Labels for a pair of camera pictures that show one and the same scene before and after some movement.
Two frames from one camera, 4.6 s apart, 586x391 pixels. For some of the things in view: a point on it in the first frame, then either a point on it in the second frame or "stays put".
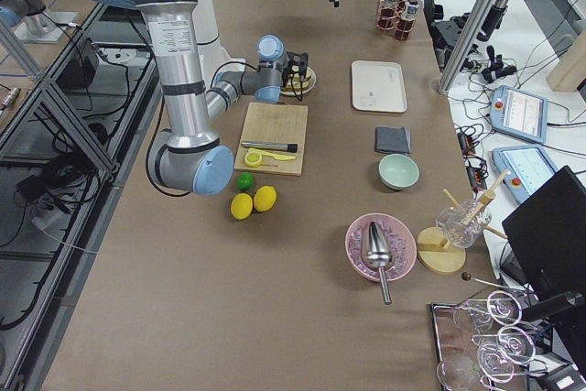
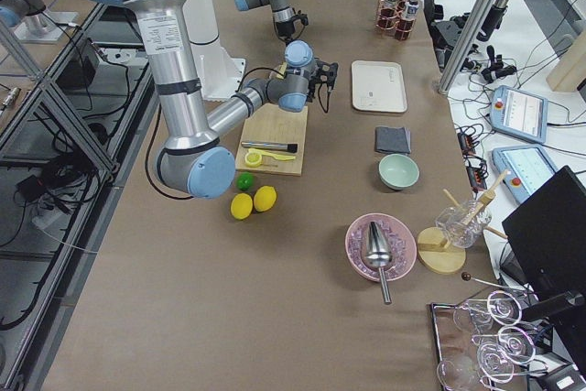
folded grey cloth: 390,139 stays put
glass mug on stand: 450,225 stays put
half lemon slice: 253,159 stays put
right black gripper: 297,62 -> 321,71
